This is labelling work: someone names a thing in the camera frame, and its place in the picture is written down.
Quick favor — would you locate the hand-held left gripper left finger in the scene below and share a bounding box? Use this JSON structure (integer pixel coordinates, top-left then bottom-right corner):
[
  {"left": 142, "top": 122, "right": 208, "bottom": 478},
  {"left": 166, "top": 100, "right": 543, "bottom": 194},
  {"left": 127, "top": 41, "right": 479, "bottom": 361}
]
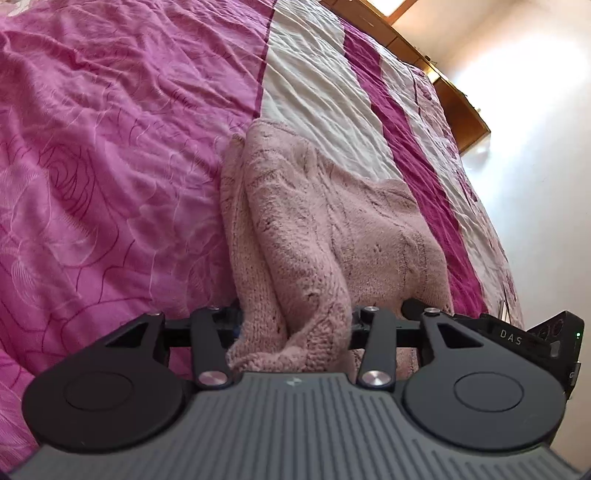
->
[{"left": 104, "top": 305, "right": 243, "bottom": 389}]

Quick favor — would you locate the bright window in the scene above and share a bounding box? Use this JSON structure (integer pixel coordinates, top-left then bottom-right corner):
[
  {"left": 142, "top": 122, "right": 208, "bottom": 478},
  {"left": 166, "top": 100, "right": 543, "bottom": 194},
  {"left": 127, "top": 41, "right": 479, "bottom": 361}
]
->
[{"left": 367, "top": 0, "right": 419, "bottom": 16}]

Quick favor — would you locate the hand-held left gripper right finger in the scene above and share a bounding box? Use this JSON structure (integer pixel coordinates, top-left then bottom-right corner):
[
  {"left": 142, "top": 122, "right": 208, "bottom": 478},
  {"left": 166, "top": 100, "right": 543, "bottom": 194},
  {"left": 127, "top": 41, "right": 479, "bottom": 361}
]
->
[{"left": 350, "top": 305, "right": 502, "bottom": 389}]

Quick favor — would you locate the pink striped floral bedspread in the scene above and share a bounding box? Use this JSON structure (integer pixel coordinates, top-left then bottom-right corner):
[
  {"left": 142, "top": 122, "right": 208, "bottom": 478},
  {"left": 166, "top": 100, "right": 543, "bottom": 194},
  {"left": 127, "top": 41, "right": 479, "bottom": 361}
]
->
[{"left": 0, "top": 0, "right": 525, "bottom": 462}]

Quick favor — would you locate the pink knitted cardigan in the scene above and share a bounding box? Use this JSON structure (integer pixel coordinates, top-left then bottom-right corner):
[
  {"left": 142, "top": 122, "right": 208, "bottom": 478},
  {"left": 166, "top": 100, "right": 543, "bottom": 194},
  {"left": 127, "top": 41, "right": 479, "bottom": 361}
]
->
[{"left": 219, "top": 117, "right": 456, "bottom": 382}]

